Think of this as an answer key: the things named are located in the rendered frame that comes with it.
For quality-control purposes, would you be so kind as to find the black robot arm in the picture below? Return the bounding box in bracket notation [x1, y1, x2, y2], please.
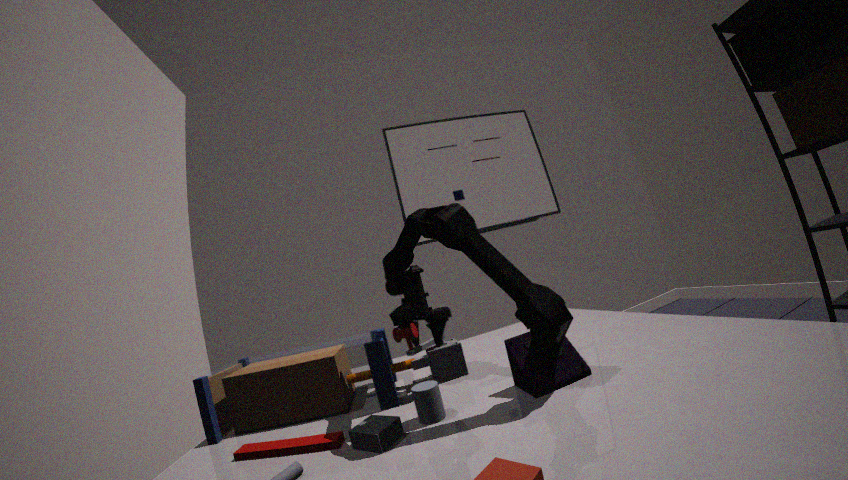
[382, 203, 573, 366]

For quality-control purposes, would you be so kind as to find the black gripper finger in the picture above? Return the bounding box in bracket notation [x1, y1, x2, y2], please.
[426, 318, 449, 347]
[398, 321, 419, 347]

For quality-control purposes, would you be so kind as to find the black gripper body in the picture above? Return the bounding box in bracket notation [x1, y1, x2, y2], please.
[394, 290, 452, 326]

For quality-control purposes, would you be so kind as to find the red flat bar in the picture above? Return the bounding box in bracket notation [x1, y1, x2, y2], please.
[233, 431, 345, 461]

